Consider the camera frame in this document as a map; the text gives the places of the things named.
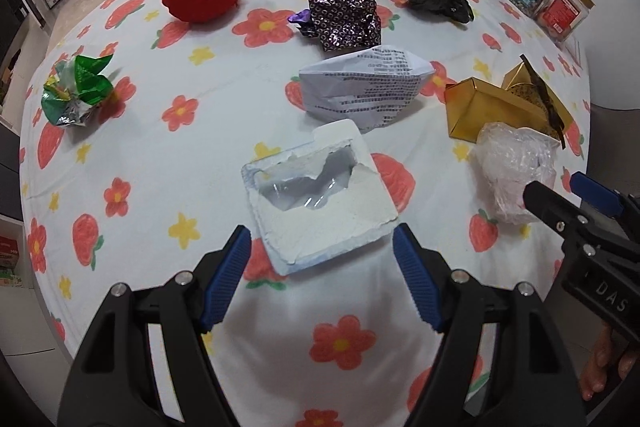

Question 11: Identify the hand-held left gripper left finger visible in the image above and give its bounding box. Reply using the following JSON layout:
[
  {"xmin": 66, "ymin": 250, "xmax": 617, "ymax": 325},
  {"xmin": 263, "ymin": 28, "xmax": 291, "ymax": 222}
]
[{"xmin": 60, "ymin": 227, "xmax": 253, "ymax": 427}]

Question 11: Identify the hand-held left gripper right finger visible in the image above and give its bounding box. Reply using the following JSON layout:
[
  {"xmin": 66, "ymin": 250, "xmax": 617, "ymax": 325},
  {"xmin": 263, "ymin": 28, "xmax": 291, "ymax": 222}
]
[{"xmin": 392, "ymin": 223, "xmax": 586, "ymax": 427}]

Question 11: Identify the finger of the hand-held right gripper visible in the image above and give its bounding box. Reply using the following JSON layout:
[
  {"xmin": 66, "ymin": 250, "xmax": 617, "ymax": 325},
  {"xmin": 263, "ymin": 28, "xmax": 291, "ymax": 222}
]
[
  {"xmin": 570, "ymin": 172, "xmax": 640, "ymax": 228},
  {"xmin": 523, "ymin": 180, "xmax": 592, "ymax": 239}
]

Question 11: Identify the clear plastic wrap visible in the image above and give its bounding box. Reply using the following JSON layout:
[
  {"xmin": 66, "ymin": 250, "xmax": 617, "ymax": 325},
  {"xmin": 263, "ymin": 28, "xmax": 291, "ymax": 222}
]
[{"xmin": 475, "ymin": 122, "xmax": 557, "ymax": 224}]

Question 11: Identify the torn white blister package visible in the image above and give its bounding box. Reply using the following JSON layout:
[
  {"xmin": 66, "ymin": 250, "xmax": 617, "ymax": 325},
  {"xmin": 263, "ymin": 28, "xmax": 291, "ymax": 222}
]
[{"xmin": 241, "ymin": 118, "xmax": 400, "ymax": 277}]

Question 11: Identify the white printed paper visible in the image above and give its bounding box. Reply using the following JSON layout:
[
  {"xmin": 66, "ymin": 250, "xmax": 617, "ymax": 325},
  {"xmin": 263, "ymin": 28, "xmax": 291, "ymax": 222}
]
[{"xmin": 298, "ymin": 47, "xmax": 435, "ymax": 131}]

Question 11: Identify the person's right hand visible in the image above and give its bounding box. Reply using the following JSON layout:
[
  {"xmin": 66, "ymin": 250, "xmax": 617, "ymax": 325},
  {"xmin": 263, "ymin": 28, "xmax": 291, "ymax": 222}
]
[{"xmin": 579, "ymin": 322, "xmax": 640, "ymax": 403}]

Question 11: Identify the gold gift box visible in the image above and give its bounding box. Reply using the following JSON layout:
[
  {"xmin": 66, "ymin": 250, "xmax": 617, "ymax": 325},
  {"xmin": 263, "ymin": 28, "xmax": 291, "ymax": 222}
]
[{"xmin": 445, "ymin": 54, "xmax": 576, "ymax": 150}]

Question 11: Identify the floral strawberry tablecloth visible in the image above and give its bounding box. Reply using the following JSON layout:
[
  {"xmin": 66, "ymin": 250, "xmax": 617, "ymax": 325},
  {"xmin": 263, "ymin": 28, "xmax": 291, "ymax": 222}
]
[{"xmin": 20, "ymin": 0, "xmax": 601, "ymax": 427}]

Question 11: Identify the clear snack box red label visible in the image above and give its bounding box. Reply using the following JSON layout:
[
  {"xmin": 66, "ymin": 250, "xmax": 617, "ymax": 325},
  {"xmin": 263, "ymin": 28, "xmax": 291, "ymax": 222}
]
[{"xmin": 535, "ymin": 0, "xmax": 597, "ymax": 40}]

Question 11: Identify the green foil wrapper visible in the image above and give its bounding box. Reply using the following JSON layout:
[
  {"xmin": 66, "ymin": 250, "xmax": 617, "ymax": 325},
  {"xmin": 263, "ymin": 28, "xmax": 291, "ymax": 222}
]
[{"xmin": 41, "ymin": 54, "xmax": 118, "ymax": 128}]

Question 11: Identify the purple patterned foil wrapper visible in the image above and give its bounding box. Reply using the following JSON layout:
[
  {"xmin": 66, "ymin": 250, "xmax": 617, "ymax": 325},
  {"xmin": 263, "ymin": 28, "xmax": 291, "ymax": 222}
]
[{"xmin": 291, "ymin": 0, "xmax": 382, "ymax": 52}]

